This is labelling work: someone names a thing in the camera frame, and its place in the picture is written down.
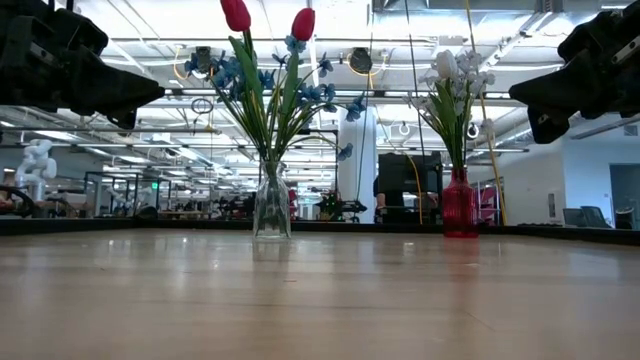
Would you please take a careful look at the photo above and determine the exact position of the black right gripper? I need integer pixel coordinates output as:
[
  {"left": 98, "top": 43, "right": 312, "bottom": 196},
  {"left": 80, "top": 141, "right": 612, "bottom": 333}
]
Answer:
[{"left": 508, "top": 7, "right": 640, "bottom": 145}]

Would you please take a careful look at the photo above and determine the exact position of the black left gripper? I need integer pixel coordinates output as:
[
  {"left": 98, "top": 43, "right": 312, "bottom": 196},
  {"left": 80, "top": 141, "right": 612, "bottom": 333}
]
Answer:
[{"left": 0, "top": 0, "right": 166, "bottom": 130}]

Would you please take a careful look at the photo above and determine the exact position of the white artificial flower bunch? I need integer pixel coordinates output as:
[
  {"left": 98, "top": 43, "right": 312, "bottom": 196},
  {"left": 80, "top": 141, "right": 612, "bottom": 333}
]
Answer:
[
  {"left": 405, "top": 69, "right": 451, "bottom": 171},
  {"left": 452, "top": 49, "right": 497, "bottom": 171}
]

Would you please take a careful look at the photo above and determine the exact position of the white artificial tulip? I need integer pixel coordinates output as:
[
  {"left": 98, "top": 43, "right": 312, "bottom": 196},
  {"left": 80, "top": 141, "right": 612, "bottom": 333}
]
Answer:
[{"left": 434, "top": 48, "right": 469, "bottom": 171}]

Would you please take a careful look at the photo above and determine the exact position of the red artificial tulip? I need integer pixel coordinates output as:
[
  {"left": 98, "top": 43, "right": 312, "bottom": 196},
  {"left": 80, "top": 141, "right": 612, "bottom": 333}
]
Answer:
[
  {"left": 282, "top": 7, "right": 317, "bottom": 164},
  {"left": 219, "top": 0, "right": 274, "bottom": 164}
]

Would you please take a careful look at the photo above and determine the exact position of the red ribbed glass vase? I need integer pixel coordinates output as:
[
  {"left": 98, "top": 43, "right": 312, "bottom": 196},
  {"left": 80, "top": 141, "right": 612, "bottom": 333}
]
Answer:
[{"left": 441, "top": 168, "right": 480, "bottom": 239}]

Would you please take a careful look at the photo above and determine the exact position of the clear ribbed glass vase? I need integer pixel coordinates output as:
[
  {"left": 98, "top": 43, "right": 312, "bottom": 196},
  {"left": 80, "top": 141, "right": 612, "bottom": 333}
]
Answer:
[{"left": 252, "top": 159, "right": 293, "bottom": 240}]

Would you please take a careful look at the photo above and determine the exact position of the pink cart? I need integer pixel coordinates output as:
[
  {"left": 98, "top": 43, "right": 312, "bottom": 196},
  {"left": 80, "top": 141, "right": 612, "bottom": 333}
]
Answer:
[{"left": 477, "top": 185, "right": 503, "bottom": 225}]

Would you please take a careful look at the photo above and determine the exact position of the black round bin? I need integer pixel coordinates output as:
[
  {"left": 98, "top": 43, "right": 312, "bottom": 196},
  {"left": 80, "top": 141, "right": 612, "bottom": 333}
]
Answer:
[{"left": 613, "top": 206, "right": 637, "bottom": 230}]

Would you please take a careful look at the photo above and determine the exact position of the black screen on stand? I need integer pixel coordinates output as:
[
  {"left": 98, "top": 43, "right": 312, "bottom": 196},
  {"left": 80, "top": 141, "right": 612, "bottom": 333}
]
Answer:
[{"left": 377, "top": 151, "right": 445, "bottom": 225}]

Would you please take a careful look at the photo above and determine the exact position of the blue artificial flower bunch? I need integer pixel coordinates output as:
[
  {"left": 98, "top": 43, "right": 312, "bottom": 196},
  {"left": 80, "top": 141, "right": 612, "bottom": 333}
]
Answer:
[{"left": 183, "top": 34, "right": 369, "bottom": 174}]

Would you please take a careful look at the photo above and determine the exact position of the person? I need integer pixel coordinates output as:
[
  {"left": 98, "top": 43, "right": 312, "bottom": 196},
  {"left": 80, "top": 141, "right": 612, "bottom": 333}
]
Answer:
[{"left": 371, "top": 174, "right": 392, "bottom": 211}]

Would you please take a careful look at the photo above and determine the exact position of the black ceiling cord reel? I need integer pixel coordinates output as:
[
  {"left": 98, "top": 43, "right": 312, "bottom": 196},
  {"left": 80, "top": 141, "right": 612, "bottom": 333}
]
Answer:
[
  {"left": 348, "top": 46, "right": 374, "bottom": 75},
  {"left": 194, "top": 45, "right": 214, "bottom": 75}
]

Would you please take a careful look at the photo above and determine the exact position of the long black cable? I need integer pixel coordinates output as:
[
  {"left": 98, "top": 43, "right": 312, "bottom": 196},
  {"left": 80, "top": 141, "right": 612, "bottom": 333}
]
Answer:
[{"left": 402, "top": 0, "right": 426, "bottom": 164}]

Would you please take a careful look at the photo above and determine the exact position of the short yellow cable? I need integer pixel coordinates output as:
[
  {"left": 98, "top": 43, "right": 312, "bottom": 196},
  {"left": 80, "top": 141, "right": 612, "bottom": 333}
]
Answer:
[{"left": 405, "top": 152, "right": 425, "bottom": 225}]

